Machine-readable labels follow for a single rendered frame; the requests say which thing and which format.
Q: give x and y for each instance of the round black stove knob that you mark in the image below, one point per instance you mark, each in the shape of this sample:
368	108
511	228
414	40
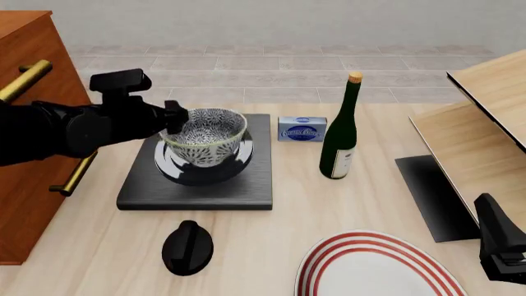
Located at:
187	249

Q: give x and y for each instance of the blue cream cheese box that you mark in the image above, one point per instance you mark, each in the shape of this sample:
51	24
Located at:
302	131

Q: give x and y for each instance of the pale wooden rack black base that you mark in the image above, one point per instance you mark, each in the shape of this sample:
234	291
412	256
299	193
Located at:
472	138

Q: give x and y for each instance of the dark green wine bottle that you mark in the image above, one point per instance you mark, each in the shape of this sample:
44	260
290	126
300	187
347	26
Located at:
339	145

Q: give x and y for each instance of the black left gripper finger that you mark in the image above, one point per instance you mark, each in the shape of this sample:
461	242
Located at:
179	121

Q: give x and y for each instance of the red-brown wooden cabinet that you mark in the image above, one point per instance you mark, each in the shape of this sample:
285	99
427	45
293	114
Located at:
37	197

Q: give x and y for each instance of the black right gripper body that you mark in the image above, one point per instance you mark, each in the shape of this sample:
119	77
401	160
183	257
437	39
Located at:
507	269

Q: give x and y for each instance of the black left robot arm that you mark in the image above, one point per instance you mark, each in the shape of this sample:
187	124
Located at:
49	132

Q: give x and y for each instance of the flat black stove plate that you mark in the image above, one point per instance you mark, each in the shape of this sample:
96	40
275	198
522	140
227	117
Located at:
205	195

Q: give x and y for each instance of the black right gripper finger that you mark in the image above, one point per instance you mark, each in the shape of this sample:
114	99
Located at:
495	225

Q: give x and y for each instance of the patterned black and white bowl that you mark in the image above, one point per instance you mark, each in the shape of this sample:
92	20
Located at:
205	145

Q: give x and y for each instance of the white plate with red rings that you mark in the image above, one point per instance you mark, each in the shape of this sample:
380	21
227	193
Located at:
370	271

